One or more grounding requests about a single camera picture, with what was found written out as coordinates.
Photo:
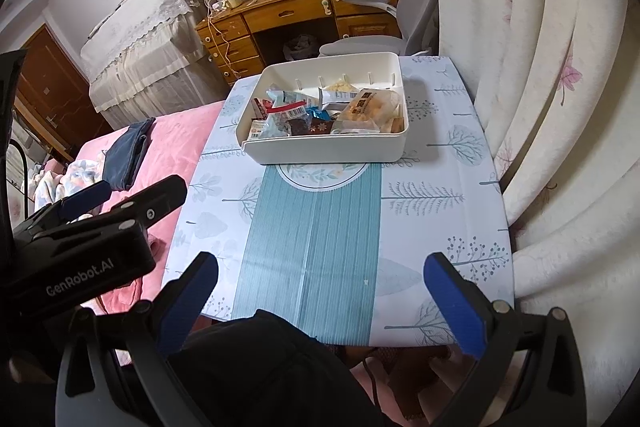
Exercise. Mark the small blue snack packet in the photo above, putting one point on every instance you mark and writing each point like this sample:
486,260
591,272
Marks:
317,113

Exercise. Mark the dark trousers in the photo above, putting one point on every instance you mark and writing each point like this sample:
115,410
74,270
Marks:
260,372

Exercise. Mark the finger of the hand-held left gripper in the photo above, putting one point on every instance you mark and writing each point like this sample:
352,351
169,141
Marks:
85,199
160,197

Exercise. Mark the blue and white snack packet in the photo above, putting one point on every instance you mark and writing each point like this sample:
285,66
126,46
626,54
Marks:
290,97

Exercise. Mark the wooden desk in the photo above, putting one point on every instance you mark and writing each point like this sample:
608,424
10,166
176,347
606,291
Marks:
290,14

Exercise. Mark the pink blanket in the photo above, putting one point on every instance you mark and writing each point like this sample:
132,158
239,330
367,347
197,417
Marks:
170,142

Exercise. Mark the clear round biscuit packet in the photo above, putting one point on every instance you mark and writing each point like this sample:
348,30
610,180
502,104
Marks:
340,86

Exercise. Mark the brown nut snack packet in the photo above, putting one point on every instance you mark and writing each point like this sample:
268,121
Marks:
310,127

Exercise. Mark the leaf print tablecloth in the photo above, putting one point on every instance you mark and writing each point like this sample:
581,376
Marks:
310,232

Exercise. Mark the brown wooden door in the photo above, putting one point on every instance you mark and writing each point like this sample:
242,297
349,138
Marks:
55,87

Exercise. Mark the trash bin with bag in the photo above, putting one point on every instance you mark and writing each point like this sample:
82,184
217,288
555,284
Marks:
300,48

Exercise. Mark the pastel floral blanket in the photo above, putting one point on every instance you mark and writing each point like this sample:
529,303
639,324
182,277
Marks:
65,182

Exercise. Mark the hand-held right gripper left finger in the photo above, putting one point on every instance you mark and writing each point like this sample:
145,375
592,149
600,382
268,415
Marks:
187,302

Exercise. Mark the red cookie packet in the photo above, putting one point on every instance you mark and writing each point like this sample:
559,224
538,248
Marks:
261,107

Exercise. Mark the white plastic bin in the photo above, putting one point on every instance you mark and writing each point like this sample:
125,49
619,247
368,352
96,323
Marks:
325,149

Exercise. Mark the navy folded cloth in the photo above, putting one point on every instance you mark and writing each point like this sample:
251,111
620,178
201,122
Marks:
127,152

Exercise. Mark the red and white snack packet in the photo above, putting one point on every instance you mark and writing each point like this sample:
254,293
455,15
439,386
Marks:
256,129

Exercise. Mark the clear bread packet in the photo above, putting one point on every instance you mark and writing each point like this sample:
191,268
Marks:
370,109

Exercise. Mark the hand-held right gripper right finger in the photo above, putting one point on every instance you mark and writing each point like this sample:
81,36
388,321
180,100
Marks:
457,307

